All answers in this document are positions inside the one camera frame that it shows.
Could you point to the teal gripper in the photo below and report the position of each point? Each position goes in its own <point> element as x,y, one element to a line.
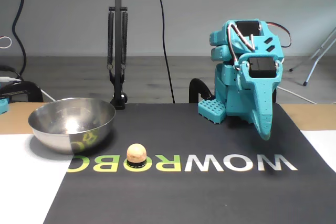
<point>258,83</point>

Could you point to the cork ball with black band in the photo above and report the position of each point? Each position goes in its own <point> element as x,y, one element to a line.
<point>136,153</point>

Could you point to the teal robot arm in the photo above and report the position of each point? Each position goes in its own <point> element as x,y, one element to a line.
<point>223,51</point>

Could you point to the teal robot base piece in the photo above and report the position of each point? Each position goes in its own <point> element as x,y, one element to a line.
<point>3,107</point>

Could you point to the metal bowl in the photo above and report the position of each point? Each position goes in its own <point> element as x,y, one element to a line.
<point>52,119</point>

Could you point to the black table clamp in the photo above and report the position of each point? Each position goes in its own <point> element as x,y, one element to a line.
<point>274,95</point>
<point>29,90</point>
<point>194,90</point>

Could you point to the white tripod leg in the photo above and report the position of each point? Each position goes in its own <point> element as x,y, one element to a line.
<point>317,56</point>

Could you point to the white paper sheet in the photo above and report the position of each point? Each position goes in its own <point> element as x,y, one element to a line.
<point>23,182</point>
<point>323,145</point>

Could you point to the black WOWROBO mat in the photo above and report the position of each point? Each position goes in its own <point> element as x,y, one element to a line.
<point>168,200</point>

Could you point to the white connector plug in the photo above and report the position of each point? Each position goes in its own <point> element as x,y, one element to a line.
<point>10,79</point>

